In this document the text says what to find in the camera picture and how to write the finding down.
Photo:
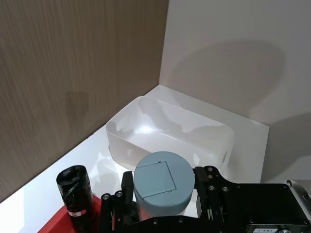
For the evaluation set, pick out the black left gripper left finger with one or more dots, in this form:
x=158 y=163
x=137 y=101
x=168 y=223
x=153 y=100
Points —
x=126 y=187

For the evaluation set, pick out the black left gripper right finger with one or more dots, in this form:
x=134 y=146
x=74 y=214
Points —
x=202 y=184

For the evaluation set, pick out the jar with blue-grey lid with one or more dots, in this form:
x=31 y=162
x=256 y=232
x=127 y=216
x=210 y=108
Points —
x=160 y=182

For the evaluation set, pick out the black roll of bags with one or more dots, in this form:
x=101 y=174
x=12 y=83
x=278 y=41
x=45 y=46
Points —
x=75 y=191

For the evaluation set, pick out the translucent white plastic bin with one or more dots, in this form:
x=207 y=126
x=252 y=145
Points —
x=170 y=136

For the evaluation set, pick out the red plastic bin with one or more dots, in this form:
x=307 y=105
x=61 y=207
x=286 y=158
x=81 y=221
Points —
x=57 y=222

